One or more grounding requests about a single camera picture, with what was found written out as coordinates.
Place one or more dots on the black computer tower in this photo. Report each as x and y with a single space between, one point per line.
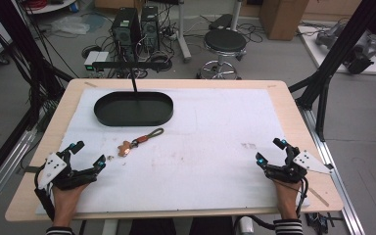
150 27
125 32

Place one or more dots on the person's left striped sleeve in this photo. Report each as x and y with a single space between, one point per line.
58 231

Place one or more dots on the person's leg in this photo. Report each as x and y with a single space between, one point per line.
210 226
153 226

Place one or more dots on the person's left leg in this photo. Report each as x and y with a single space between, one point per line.
153 226

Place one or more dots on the black T-bar stand with tray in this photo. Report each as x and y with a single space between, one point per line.
117 112

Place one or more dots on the thin wooden stick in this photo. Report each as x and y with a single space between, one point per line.
318 197

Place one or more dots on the brown cardboard box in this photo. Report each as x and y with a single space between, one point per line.
284 18

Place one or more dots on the white board with robot parts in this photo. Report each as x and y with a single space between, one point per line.
342 49

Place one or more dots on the black frame strut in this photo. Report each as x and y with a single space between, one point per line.
16 45
336 55

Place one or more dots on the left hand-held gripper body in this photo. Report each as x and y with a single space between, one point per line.
66 178

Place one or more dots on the grey table leg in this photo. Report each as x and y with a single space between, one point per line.
181 32

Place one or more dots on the white table mat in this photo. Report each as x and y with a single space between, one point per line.
202 147

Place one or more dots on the black round stool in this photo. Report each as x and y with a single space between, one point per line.
224 42

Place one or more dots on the round white table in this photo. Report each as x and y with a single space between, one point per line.
49 6

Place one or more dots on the person's left hand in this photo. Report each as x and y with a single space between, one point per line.
66 202

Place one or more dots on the aluminium rail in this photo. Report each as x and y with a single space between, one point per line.
3 169
336 169

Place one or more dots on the white box device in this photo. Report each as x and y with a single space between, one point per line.
96 60

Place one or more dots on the person's right leg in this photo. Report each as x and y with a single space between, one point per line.
210 226

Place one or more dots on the clear plastic bag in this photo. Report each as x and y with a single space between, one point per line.
70 24

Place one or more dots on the person's right hand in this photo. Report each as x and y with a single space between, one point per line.
285 199

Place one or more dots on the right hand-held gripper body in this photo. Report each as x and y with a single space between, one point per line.
289 171

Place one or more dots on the person's right striped sleeve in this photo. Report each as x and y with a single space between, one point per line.
289 226

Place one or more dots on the person's striped sleeve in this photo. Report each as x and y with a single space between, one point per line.
58 231
289 226

